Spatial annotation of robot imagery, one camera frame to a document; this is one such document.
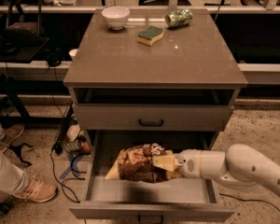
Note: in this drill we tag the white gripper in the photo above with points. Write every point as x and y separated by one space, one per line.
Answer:
188 163

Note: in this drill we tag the brown chip bag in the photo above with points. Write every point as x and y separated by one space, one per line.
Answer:
135 164

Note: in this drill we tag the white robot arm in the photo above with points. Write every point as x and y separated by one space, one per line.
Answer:
239 167

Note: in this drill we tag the open grey drawer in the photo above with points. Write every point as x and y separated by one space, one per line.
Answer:
180 199

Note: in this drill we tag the grey drawer cabinet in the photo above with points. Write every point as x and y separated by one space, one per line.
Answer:
190 65

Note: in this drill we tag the closed grey upper drawer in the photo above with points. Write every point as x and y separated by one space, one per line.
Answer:
208 118

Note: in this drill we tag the green yellow sponge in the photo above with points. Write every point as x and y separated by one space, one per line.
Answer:
150 35

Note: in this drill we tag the tan sneaker near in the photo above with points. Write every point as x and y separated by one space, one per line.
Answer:
37 191

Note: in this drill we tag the tan sneaker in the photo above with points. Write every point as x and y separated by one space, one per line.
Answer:
10 134
37 191

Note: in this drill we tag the white paper cup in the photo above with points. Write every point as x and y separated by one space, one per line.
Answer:
73 53

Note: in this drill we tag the white bowl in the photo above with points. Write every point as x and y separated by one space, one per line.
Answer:
116 17

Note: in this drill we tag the black side table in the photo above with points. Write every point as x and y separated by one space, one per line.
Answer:
23 56

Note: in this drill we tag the person leg light trousers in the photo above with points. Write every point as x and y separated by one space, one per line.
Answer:
13 180

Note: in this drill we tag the tan sneaker far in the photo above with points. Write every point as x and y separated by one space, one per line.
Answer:
10 134

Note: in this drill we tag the dark handbag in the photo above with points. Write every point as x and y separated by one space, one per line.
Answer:
23 33

